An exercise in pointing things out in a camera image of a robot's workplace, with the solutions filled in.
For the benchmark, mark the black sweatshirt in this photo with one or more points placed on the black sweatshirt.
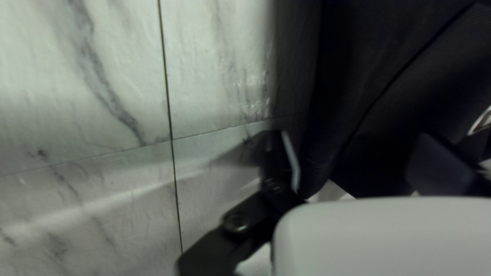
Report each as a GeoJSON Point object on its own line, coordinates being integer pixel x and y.
{"type": "Point", "coordinates": [364, 76]}

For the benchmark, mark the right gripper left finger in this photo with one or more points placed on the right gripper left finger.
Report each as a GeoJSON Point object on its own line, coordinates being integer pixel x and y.
{"type": "Point", "coordinates": [245, 226]}

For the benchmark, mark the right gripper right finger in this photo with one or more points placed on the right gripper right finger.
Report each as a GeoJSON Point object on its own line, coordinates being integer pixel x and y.
{"type": "Point", "coordinates": [441, 168]}

